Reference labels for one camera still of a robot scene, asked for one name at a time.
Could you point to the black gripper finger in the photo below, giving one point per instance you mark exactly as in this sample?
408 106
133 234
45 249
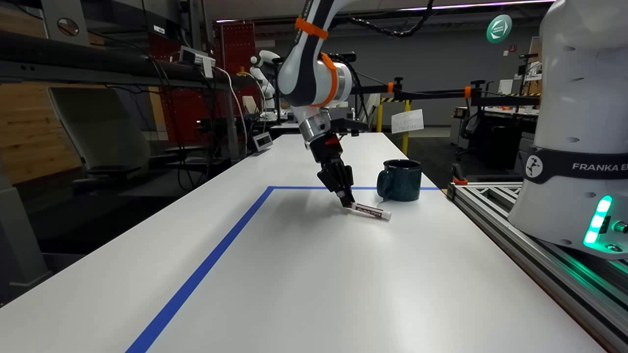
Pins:
349 189
339 187

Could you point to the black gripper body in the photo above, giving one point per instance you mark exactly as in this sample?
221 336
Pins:
324 140

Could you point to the red dry erase marker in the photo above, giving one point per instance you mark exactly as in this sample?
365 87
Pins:
369 210

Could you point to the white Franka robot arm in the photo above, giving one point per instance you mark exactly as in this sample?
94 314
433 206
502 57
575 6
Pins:
306 71

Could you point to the dark teal ceramic mug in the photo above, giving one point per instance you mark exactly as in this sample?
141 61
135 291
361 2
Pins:
400 181

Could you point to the small grey display device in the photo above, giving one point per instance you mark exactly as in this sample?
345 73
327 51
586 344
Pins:
261 142

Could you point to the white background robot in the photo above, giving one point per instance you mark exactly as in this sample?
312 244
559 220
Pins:
265 85

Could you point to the white paper sign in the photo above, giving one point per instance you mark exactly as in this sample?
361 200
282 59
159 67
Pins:
406 122

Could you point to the black bar with orange clamps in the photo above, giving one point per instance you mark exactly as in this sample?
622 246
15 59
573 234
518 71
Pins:
431 93

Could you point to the red cabinet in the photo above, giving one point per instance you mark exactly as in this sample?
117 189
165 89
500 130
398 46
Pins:
235 51

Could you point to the white power box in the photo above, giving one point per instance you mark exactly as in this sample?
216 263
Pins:
198 61

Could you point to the long blue tape strip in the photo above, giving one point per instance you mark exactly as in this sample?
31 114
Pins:
208 261

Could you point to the round green sign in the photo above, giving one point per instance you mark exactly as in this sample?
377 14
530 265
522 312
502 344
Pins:
498 30

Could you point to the grey bin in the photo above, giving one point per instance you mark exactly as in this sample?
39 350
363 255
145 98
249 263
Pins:
104 130

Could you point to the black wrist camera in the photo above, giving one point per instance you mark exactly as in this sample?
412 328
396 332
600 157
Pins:
349 126

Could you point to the yellow post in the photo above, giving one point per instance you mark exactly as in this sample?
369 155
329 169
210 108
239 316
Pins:
378 114
406 130

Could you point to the aluminium frame rail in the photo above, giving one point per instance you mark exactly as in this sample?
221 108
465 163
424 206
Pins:
522 242

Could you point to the wooden wall panel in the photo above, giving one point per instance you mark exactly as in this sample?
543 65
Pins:
31 130

